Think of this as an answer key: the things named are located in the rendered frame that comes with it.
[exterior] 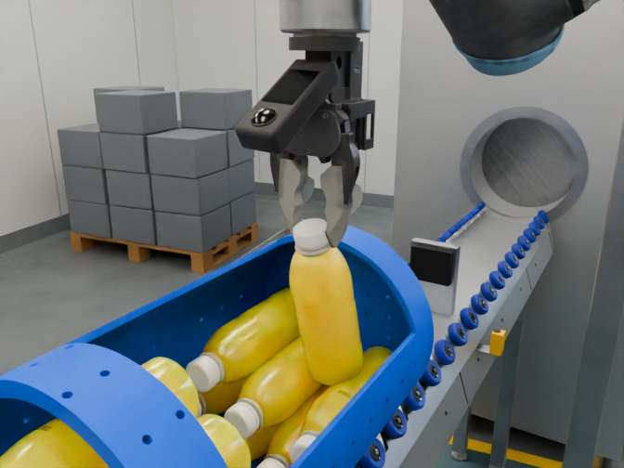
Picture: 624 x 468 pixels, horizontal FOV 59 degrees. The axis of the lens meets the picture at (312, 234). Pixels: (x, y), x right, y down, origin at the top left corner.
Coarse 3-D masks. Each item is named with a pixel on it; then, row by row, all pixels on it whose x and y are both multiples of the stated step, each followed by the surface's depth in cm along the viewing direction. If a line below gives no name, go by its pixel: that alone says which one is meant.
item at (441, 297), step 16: (416, 240) 117; (432, 240) 117; (416, 256) 116; (432, 256) 114; (448, 256) 112; (416, 272) 117; (432, 272) 115; (448, 272) 113; (432, 288) 118; (448, 288) 116; (432, 304) 119; (448, 304) 117
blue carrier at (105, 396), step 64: (256, 256) 72; (384, 256) 72; (128, 320) 55; (192, 320) 73; (384, 320) 77; (0, 384) 42; (64, 384) 40; (128, 384) 41; (384, 384) 61; (0, 448) 53; (128, 448) 37; (192, 448) 40; (320, 448) 50
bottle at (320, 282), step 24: (312, 264) 58; (336, 264) 59; (312, 288) 59; (336, 288) 59; (312, 312) 60; (336, 312) 61; (312, 336) 63; (336, 336) 62; (312, 360) 65; (336, 360) 64; (360, 360) 66
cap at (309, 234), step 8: (296, 224) 60; (304, 224) 60; (312, 224) 59; (320, 224) 59; (296, 232) 58; (304, 232) 58; (312, 232) 58; (320, 232) 57; (296, 240) 58; (304, 240) 58; (312, 240) 57; (320, 240) 58; (328, 240) 59; (304, 248) 58; (312, 248) 58
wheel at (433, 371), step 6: (432, 360) 91; (432, 366) 90; (426, 372) 89; (432, 372) 90; (438, 372) 91; (426, 378) 89; (432, 378) 89; (438, 378) 90; (426, 384) 90; (432, 384) 89
